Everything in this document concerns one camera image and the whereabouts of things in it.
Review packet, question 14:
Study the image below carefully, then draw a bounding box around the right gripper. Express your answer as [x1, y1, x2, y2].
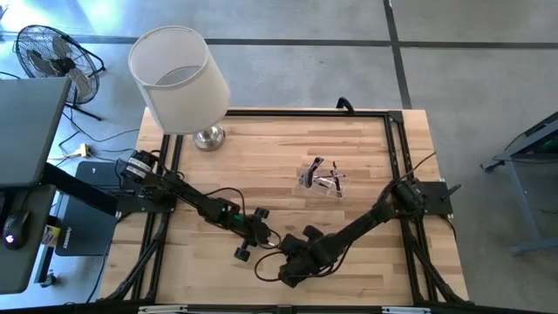
[278, 225, 337, 289]

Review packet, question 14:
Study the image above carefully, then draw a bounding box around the large powder makeup brush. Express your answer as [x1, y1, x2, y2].
[299, 167, 335, 189]

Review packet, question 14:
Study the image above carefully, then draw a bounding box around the clear acrylic organizer box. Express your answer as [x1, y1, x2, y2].
[296, 163, 350, 200]

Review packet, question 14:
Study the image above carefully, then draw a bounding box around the white shade silver table lamp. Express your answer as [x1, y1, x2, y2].
[127, 24, 231, 153]

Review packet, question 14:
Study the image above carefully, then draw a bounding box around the black curved hook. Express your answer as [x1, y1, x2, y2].
[335, 96, 357, 115]

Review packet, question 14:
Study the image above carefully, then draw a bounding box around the black Husky box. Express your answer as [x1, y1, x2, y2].
[54, 160, 133, 257]

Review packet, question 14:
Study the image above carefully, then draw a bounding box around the black diagonal support bar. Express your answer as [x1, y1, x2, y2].
[41, 161, 119, 218]

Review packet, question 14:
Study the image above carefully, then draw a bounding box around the yellow power plug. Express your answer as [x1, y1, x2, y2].
[71, 142, 92, 159]

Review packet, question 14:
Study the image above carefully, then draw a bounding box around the yellow white label tag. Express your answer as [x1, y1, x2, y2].
[41, 224, 62, 249]

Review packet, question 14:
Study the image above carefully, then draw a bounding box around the dark grey desk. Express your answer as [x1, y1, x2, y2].
[0, 185, 58, 296]

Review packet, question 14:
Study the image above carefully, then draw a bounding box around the black computer mouse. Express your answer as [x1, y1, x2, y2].
[2, 208, 32, 251]

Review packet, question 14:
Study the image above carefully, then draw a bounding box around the grey computer monitor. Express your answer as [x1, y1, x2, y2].
[0, 77, 73, 188]

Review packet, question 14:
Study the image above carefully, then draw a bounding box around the black floor fan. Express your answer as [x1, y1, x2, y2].
[12, 24, 106, 122]

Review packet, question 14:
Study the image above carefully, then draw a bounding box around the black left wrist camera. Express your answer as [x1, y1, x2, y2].
[257, 226, 275, 249]

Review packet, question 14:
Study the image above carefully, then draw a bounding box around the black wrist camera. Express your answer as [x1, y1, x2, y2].
[278, 234, 307, 263]
[257, 226, 275, 249]

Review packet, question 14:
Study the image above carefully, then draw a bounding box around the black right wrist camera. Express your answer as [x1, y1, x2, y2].
[278, 234, 307, 263]

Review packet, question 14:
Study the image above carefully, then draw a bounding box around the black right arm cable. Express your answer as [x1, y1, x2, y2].
[253, 243, 350, 283]

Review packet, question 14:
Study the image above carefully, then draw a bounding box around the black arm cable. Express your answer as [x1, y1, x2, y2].
[253, 243, 350, 283]
[202, 186, 282, 250]

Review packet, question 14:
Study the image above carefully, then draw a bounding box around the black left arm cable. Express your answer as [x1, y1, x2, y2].
[202, 186, 282, 250]

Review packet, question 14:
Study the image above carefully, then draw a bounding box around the white bracket strip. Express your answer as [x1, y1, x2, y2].
[138, 304, 188, 314]
[381, 306, 432, 314]

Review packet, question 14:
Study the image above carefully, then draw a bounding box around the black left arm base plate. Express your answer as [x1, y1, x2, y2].
[115, 176, 180, 215]

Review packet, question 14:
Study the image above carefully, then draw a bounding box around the black aluminium extrusion frame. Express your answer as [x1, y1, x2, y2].
[98, 108, 474, 306]

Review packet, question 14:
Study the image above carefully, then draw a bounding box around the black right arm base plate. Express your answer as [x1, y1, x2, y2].
[391, 181, 462, 217]

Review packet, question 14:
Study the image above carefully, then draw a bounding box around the black floor cable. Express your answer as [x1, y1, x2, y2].
[58, 102, 141, 165]

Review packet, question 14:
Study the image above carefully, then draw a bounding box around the blue-grey metal table frame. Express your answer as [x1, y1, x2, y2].
[479, 111, 558, 256]

